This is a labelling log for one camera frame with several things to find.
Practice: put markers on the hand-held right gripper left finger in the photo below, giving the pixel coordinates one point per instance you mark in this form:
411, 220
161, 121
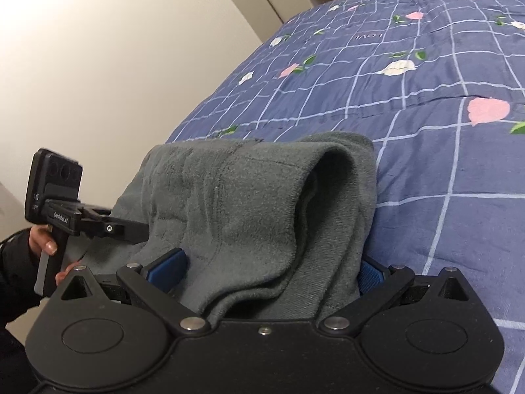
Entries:
169, 271

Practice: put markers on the person's left forearm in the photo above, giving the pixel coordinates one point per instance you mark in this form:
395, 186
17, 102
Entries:
16, 279

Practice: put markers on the blue checked floral bedsheet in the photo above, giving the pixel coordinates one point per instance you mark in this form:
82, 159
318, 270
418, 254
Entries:
430, 131

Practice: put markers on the grey towel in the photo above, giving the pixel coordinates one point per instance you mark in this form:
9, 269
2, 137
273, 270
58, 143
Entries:
254, 213

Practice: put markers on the person's left hand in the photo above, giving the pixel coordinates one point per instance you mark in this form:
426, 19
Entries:
43, 241

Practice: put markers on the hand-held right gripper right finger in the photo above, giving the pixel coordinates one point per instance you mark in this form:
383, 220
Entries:
371, 277

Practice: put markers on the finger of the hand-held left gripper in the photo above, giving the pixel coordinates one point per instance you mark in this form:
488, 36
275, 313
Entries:
125, 230

